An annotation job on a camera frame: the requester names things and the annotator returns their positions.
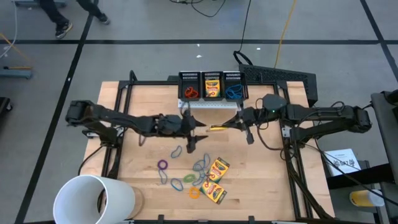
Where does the round wooden disc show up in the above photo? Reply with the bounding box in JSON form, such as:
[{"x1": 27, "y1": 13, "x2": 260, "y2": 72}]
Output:
[{"x1": 126, "y1": 185, "x2": 146, "y2": 220}]

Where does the orange spiral coil bracelet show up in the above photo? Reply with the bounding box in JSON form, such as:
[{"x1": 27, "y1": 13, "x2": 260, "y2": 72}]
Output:
[{"x1": 184, "y1": 86, "x2": 200, "y2": 99}]

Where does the black aluminium table frame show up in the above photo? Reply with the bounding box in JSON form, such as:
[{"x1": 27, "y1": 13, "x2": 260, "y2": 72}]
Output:
[{"x1": 101, "y1": 70, "x2": 335, "y2": 223}]

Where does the black plastic mesh basket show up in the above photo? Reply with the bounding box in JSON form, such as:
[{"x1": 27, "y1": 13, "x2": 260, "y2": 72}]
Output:
[
  {"x1": 178, "y1": 70, "x2": 202, "y2": 103},
  {"x1": 200, "y1": 70, "x2": 225, "y2": 103},
  {"x1": 223, "y1": 70, "x2": 250, "y2": 103}
]

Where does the person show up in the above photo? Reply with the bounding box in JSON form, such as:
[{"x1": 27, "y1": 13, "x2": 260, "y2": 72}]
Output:
[{"x1": 39, "y1": 0, "x2": 111, "y2": 40}]

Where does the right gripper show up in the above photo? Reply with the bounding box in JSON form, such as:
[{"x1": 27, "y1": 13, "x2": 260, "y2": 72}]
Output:
[{"x1": 224, "y1": 103, "x2": 265, "y2": 146}]

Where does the white perforated riser shelf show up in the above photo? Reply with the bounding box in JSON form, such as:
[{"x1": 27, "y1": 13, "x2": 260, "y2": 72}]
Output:
[{"x1": 177, "y1": 98, "x2": 246, "y2": 119}]

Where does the large white cylinder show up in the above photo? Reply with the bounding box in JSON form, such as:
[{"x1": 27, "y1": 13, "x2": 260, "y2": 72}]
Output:
[{"x1": 52, "y1": 174, "x2": 136, "y2": 224}]

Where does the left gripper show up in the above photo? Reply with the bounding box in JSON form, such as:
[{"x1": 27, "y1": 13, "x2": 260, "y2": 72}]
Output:
[{"x1": 178, "y1": 108, "x2": 208, "y2": 154}]

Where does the black shelf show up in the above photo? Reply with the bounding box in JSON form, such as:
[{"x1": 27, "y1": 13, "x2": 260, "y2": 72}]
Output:
[{"x1": 326, "y1": 163, "x2": 398, "y2": 224}]

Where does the white printed paper sheet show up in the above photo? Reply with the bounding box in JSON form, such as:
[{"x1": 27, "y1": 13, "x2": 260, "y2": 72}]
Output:
[{"x1": 323, "y1": 148, "x2": 363, "y2": 177}]

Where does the yellow cable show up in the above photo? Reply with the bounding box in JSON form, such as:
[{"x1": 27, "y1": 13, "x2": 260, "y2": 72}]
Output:
[
  {"x1": 0, "y1": 32, "x2": 32, "y2": 63},
  {"x1": 273, "y1": 0, "x2": 297, "y2": 68}
]

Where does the white floor cable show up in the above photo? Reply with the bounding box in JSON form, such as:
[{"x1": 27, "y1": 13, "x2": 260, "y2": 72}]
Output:
[{"x1": 0, "y1": 0, "x2": 18, "y2": 60}]

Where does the yellow and white cup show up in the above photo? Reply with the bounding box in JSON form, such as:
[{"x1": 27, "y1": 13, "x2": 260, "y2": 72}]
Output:
[{"x1": 349, "y1": 189, "x2": 386, "y2": 208}]

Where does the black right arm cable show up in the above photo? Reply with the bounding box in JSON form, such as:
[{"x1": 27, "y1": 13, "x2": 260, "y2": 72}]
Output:
[{"x1": 255, "y1": 98, "x2": 282, "y2": 152}]

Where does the black looped floor cable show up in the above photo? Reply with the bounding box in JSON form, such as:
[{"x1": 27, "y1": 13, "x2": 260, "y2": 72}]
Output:
[{"x1": 233, "y1": 0, "x2": 253, "y2": 67}]

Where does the grey cart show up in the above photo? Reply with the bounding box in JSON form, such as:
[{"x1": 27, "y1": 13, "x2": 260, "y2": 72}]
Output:
[{"x1": 370, "y1": 89, "x2": 398, "y2": 187}]

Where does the yellow spiral coil bracelet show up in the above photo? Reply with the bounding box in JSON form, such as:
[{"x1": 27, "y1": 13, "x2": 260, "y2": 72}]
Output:
[{"x1": 188, "y1": 186, "x2": 201, "y2": 200}]

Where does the black left base cable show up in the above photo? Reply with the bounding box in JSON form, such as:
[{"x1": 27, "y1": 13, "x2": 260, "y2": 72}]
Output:
[{"x1": 77, "y1": 144, "x2": 105, "y2": 177}]

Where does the grey metal desk foot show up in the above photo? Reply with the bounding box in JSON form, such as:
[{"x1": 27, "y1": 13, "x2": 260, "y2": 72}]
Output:
[
  {"x1": 14, "y1": 0, "x2": 68, "y2": 7},
  {"x1": 0, "y1": 66, "x2": 34, "y2": 79}
]

